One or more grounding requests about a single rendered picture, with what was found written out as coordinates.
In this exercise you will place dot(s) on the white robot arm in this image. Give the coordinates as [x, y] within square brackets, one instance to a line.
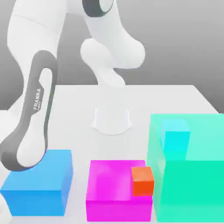
[35, 43]

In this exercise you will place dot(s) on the small cyan cube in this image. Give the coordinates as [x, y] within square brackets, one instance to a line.
[175, 143]

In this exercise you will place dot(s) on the small orange cube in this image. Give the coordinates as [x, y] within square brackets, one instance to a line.
[142, 182]

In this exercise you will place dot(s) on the large magenta box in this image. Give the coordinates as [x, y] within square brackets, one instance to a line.
[110, 185]

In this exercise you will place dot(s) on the large blue box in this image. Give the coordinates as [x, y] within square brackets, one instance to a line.
[40, 185]

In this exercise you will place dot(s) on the large green box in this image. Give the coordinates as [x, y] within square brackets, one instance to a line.
[192, 189]

